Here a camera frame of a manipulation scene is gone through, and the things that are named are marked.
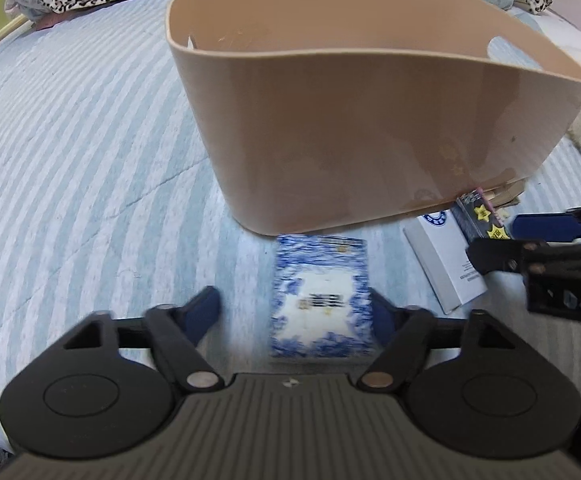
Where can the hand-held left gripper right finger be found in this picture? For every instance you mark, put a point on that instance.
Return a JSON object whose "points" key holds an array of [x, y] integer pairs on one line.
{"points": [[383, 312]]}

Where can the beige plastic basket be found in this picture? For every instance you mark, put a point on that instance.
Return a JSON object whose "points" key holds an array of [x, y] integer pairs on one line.
{"points": [[350, 130]]}

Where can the white booklet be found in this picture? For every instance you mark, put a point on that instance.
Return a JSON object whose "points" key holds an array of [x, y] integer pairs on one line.
{"points": [[443, 265]]}

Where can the pink cloth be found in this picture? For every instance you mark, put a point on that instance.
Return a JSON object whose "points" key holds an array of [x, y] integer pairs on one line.
{"points": [[20, 2]]}

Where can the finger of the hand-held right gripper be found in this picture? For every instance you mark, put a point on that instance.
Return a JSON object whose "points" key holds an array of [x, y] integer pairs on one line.
{"points": [[540, 225], [497, 256]]}

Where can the blue white patterned book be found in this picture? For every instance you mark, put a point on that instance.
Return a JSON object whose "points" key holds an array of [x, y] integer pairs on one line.
{"points": [[320, 305]]}

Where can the blue striped bed sheet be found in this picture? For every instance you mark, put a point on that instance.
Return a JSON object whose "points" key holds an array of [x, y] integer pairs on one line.
{"points": [[85, 170]]}

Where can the dark star-printed box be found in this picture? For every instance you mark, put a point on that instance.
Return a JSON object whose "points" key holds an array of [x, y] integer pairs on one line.
{"points": [[482, 217]]}

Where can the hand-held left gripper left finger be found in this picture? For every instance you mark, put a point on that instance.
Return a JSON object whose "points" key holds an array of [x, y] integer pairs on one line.
{"points": [[205, 306]]}

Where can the beige wooden clips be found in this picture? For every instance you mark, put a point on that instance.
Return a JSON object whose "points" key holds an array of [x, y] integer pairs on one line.
{"points": [[504, 191]]}

